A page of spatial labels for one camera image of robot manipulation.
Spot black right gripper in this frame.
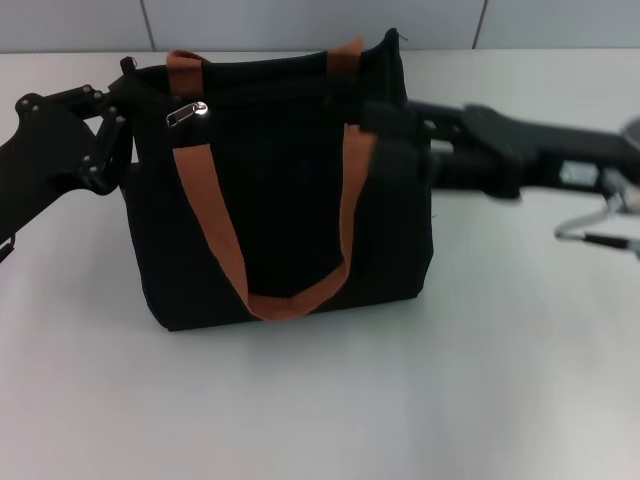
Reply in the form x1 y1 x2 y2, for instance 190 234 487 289
361 98 625 200

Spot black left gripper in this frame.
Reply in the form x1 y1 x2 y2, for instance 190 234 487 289
0 74 140 237

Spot silver zipper pull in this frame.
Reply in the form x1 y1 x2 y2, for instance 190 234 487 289
165 101 210 129

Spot black food bag orange handles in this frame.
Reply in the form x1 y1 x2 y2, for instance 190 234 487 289
118 27 436 334

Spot right gripper cable silver connector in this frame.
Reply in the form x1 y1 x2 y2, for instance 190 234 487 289
552 168 640 261

